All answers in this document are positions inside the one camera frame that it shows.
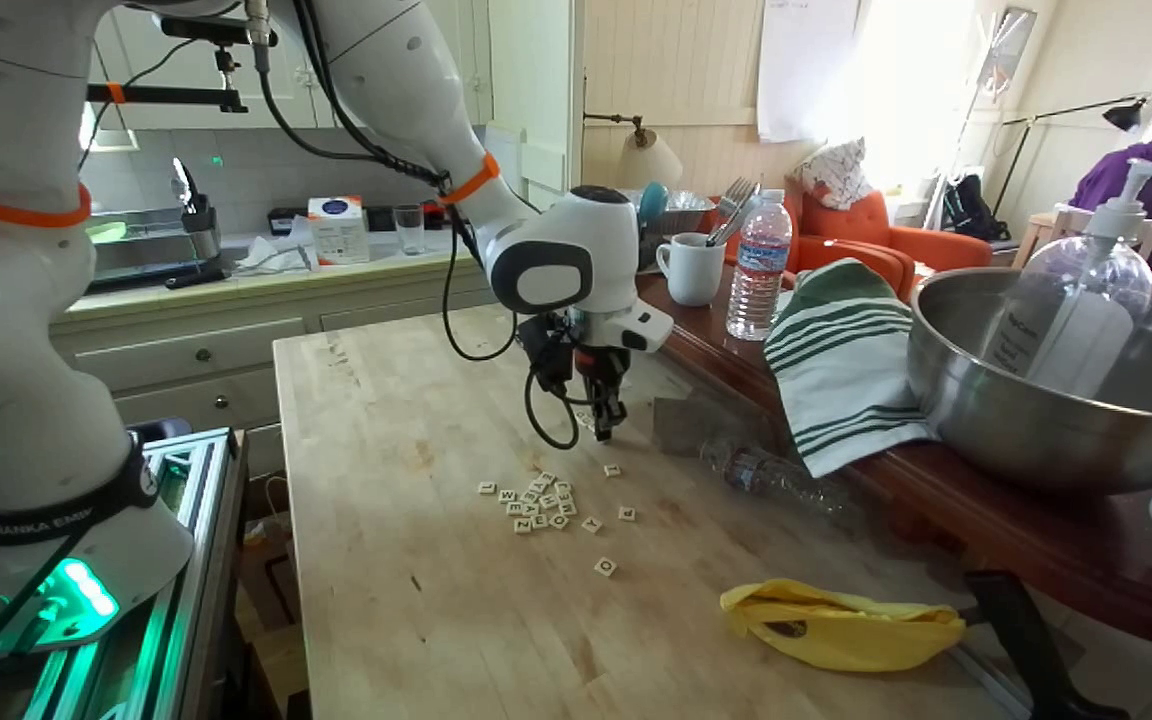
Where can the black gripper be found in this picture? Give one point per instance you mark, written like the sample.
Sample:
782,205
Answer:
561,350

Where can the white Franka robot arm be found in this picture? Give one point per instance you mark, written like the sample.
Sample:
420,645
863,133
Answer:
16,346

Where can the small cream letter tile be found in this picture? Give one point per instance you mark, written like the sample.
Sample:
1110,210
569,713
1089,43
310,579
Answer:
593,524
626,512
487,484
609,469
605,564

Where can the pile of small nuts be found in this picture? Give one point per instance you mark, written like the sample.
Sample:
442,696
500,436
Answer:
539,507

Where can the white ceramic mug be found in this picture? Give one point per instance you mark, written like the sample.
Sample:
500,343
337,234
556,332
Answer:
691,270

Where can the crumpled clear plastic wrap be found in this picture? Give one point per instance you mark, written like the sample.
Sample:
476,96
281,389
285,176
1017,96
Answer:
762,473

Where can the clear plastic water bottle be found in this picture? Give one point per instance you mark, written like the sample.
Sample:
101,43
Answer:
757,282

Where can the teal small object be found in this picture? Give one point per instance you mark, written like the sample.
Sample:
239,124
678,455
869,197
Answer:
654,201

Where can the green striped dish towel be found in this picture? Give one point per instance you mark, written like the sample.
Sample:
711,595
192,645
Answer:
841,373

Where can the desk lamp with white shade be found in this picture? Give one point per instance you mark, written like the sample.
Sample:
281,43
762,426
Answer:
649,161

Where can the orange chair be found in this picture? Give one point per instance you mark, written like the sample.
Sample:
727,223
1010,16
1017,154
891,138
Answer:
891,246

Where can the white tape roll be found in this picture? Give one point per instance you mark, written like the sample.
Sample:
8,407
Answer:
337,225

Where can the yellow banana-shaped object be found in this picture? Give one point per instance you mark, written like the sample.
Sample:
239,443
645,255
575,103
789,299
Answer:
841,632

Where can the white crumpled bag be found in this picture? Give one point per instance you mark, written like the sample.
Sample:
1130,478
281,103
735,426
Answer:
841,171

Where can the white drawer cabinet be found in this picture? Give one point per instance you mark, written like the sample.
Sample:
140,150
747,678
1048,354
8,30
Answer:
203,346

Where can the black backpack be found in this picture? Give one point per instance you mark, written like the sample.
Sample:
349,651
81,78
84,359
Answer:
974,210

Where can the large steel mixing bowl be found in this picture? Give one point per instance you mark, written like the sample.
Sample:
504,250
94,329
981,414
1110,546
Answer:
1040,426

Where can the black upright tool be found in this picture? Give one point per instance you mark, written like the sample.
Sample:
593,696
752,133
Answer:
192,215

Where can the black angled bar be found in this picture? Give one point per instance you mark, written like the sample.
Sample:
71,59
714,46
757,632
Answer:
1021,640

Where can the clear pump sanitizer bottle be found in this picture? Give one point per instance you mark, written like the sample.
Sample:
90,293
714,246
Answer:
1080,320

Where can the dark brown wooden counter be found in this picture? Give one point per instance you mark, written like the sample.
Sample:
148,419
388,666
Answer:
1080,546

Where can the metal sink tray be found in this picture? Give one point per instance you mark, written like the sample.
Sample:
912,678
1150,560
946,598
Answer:
139,242

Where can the thin floor lamp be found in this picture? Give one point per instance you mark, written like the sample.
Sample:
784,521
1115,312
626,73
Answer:
1048,124

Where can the white wall cabinet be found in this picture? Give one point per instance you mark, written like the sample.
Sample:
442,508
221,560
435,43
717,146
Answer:
471,54

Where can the white wall poster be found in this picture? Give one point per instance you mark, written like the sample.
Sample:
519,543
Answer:
811,66

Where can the aluminium frame rail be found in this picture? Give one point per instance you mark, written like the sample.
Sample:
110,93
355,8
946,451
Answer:
188,560

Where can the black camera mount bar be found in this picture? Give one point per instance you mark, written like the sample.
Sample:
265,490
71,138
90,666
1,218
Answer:
163,93

